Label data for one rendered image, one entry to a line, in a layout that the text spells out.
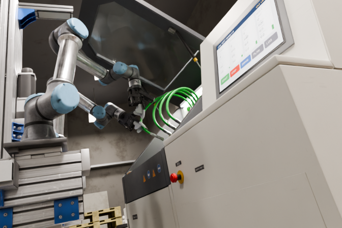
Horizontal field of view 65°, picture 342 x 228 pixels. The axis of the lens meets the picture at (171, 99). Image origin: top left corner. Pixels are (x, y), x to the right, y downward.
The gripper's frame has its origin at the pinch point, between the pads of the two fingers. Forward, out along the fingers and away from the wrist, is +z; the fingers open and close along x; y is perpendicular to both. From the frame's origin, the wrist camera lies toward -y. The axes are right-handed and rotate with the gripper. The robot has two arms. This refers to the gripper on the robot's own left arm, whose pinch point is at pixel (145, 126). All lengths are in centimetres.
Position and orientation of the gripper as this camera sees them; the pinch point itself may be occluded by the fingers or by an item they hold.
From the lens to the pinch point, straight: 177.3
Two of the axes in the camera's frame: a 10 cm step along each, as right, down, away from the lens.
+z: 7.7, 4.1, -4.9
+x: -2.2, -5.4, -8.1
